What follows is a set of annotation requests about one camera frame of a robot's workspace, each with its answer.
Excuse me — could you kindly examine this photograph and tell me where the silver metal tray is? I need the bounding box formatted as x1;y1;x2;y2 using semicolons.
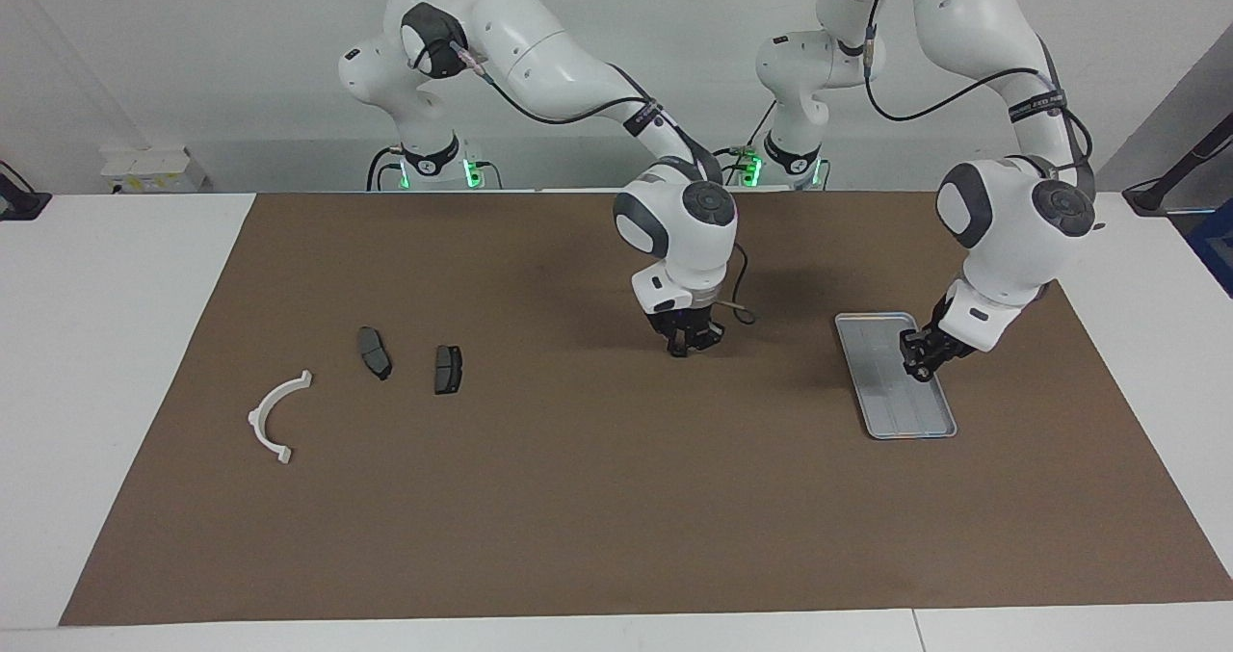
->
834;312;958;440

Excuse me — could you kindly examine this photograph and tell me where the brown table mat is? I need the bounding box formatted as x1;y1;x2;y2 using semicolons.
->
60;193;1233;626

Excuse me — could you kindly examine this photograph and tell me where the black clamp stand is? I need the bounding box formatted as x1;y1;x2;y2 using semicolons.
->
0;159;52;222
1122;111;1233;216

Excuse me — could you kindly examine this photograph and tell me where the blue crate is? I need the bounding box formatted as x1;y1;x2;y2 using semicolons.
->
1185;199;1233;299

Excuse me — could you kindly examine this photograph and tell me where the angled dark brake pad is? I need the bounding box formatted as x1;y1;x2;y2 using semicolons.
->
357;326;394;381

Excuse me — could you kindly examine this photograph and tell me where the black base cable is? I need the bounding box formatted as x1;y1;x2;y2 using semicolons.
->
366;145;406;193
687;101;777;191

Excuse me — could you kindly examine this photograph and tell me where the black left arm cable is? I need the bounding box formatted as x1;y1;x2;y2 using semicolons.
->
860;0;1097;200

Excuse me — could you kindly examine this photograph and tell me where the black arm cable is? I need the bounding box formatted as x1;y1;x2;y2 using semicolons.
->
414;40;758;327
860;0;1097;200

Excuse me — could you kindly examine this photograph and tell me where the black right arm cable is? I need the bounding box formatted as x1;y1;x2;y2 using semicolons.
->
414;40;758;327

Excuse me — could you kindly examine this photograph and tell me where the white curved plastic bracket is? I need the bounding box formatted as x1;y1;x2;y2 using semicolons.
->
248;370;314;465

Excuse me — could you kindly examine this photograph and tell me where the white wall socket box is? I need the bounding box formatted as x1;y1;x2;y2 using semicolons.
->
100;145;206;195

